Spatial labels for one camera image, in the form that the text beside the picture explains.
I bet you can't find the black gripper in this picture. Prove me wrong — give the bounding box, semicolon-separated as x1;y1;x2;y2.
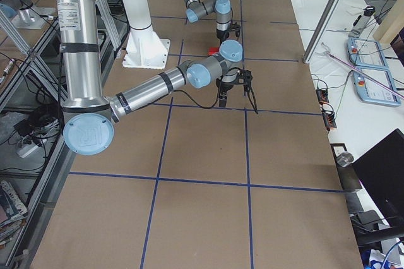
227;21;241;36
216;68;258;114

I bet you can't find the white pillar with base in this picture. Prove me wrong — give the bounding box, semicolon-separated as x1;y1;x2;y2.
122;0;170;69

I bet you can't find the orange black connector block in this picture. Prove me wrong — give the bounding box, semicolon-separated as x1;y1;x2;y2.
316;88;337;131

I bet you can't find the small metal cup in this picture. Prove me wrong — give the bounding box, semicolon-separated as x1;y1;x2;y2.
336;151;354;167

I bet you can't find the upper teach pendant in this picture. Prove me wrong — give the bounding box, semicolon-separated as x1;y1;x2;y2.
347;37;388;68

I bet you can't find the teach pendant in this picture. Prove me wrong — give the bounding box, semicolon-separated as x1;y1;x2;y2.
347;37;388;68
353;66;401;107

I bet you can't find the lower teach pendant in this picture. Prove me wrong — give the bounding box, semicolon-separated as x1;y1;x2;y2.
353;66;401;107

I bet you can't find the black laptop monitor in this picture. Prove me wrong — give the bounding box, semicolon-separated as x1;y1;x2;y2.
353;129;403;226

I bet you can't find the white power strip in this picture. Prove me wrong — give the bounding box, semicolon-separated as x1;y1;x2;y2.
16;143;42;158

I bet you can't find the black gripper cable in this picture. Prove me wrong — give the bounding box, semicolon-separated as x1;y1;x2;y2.
172;89;222;109

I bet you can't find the aluminium frame post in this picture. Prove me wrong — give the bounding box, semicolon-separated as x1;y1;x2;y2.
303;0;340;64

